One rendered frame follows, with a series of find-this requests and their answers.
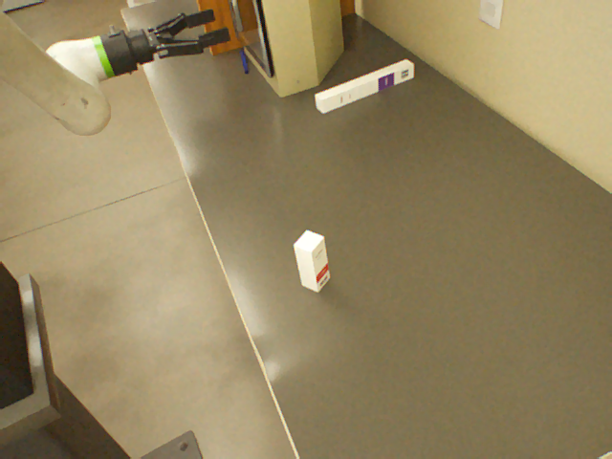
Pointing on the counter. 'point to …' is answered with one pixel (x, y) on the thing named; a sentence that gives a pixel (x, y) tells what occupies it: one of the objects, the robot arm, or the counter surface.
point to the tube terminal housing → (301, 42)
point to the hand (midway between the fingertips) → (216, 25)
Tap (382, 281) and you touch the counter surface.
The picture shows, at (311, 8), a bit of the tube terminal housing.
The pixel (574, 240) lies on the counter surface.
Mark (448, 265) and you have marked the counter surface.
